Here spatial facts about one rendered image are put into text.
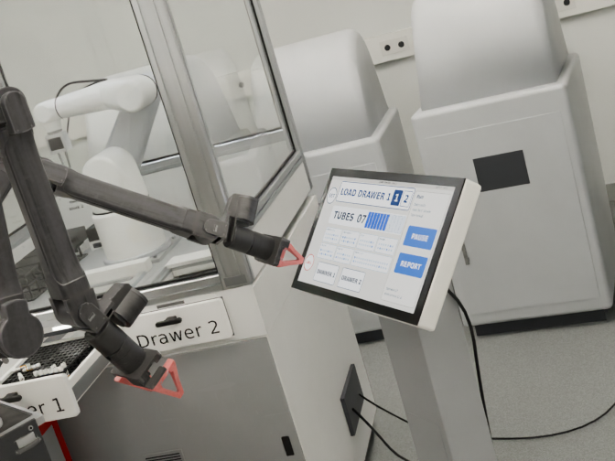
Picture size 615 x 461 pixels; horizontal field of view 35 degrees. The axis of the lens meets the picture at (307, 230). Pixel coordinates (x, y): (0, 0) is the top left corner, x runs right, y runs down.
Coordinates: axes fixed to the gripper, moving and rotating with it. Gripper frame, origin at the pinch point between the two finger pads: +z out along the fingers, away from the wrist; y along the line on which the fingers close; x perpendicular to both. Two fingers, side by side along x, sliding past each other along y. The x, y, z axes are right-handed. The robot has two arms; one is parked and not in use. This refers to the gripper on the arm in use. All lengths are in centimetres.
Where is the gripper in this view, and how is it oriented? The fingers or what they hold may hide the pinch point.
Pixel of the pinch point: (299, 260)
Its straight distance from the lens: 229.9
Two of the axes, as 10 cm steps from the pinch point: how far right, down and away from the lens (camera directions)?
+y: -4.8, -1.0, 8.7
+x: -3.1, 9.5, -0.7
